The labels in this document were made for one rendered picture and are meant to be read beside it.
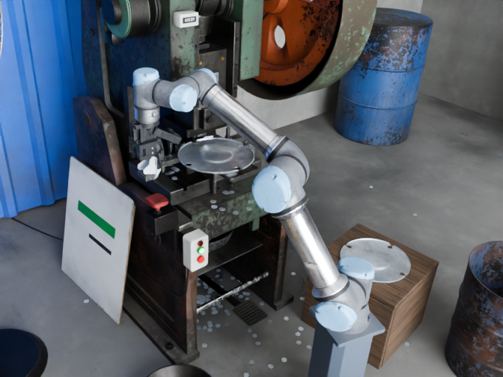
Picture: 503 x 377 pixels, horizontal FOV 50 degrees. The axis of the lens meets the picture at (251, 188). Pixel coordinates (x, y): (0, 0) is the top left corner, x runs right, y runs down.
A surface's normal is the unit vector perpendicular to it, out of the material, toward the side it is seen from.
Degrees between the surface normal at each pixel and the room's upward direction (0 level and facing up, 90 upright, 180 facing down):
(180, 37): 90
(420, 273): 0
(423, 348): 0
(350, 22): 95
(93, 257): 78
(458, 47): 90
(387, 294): 0
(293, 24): 90
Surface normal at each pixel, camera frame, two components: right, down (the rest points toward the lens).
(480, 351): -0.79, 0.31
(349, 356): 0.42, 0.48
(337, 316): -0.39, 0.55
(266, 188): -0.51, 0.32
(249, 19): 0.66, 0.41
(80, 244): -0.68, 0.14
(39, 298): 0.05, -0.86
